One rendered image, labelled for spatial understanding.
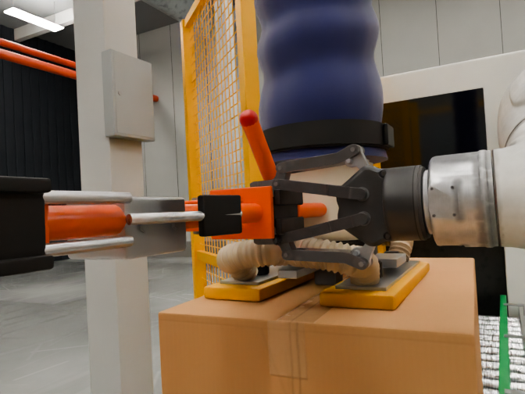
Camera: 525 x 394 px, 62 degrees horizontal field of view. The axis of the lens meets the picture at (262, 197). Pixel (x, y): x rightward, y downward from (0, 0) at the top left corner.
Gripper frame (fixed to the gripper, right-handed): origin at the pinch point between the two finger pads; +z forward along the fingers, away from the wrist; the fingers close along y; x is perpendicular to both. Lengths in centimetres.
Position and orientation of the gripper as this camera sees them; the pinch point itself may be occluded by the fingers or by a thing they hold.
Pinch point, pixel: (252, 213)
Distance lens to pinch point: 52.9
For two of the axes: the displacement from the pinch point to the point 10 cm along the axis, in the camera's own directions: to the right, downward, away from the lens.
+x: 4.8, -0.1, 8.8
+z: -8.7, 0.7, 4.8
